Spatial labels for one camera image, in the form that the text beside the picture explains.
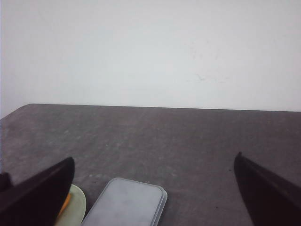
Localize pale green plate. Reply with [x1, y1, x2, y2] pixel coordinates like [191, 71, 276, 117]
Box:
[55, 184, 87, 226]

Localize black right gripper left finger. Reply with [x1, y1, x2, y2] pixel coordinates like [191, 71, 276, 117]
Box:
[0, 157, 75, 226]

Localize yellow corn cob piece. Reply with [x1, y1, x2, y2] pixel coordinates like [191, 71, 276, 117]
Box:
[57, 193, 71, 217]

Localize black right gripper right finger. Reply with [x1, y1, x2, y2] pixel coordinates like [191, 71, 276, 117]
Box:
[234, 152, 301, 226]

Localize silver digital kitchen scale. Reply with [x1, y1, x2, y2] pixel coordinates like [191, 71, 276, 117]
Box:
[82, 178, 167, 226]

